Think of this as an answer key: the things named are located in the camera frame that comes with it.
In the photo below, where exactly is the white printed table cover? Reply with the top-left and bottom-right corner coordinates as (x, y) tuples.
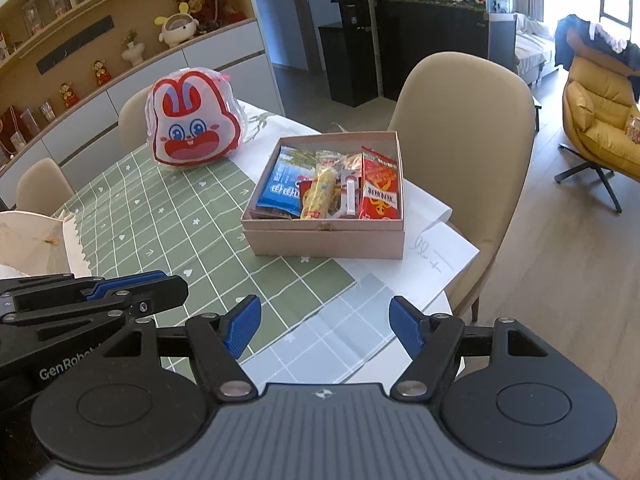
(227, 99), (481, 386)

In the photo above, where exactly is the white vase with plant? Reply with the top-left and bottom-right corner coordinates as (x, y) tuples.
(121, 30), (146, 66)

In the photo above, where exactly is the brown monkey plush toy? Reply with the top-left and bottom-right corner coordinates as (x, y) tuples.
(182, 0), (236, 28)

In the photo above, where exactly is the blue snack packet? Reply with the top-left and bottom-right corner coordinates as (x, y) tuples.
(256, 146), (321, 218)

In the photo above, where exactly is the dark brown snack packet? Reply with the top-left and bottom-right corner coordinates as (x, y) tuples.
(248, 206), (301, 222)

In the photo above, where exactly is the dark jacket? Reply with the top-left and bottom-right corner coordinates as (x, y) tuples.
(554, 12), (640, 101)

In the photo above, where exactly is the beige dining chair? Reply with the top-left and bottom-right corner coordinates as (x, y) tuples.
(118, 82), (161, 153)
(387, 52), (537, 323)
(15, 157), (76, 216)

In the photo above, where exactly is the white handwritten paper sheet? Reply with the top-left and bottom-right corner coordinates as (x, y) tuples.
(400, 220), (480, 311)

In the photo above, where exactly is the red sausage stick packet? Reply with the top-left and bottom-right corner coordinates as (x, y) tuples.
(336, 170), (362, 220)

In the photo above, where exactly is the black sideboard cabinet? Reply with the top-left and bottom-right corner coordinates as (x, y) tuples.
(375, 0), (491, 103)

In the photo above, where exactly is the white sofa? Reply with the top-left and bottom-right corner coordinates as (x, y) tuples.
(515, 12), (556, 86)

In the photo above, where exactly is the white rabbit plush toy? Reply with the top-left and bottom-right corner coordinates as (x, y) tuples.
(154, 2), (199, 48)

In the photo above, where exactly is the wooden wall cabinet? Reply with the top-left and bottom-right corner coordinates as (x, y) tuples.
(0, 0), (286, 181)

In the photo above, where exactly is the red foil snack packet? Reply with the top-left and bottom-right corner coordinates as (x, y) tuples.
(359, 146), (403, 222)

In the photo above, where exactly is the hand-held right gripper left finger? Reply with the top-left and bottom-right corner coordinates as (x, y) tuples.
(102, 295), (262, 401)

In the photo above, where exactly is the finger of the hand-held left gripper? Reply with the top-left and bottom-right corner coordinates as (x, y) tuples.
(0, 276), (190, 328)
(0, 270), (168, 313)

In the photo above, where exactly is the black oblong bar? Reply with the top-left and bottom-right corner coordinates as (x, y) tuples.
(36, 16), (115, 76)

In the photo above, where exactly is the black water dispenser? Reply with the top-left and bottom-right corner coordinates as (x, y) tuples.
(318, 0), (379, 107)

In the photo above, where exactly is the long yellow biscuit packet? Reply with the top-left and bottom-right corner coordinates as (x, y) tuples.
(300, 152), (346, 221)

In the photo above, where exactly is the rabbit face snack bag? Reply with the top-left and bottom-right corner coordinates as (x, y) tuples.
(145, 65), (246, 170)

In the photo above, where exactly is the yellow lounge chair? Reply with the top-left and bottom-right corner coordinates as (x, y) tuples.
(555, 55), (640, 213)

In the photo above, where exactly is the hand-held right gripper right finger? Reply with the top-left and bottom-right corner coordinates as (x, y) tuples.
(389, 296), (543, 401)

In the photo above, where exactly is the pink cardboard box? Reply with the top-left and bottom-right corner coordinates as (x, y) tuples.
(240, 131), (406, 261)

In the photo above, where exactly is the white paper bag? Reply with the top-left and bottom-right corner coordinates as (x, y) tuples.
(0, 210), (93, 281)

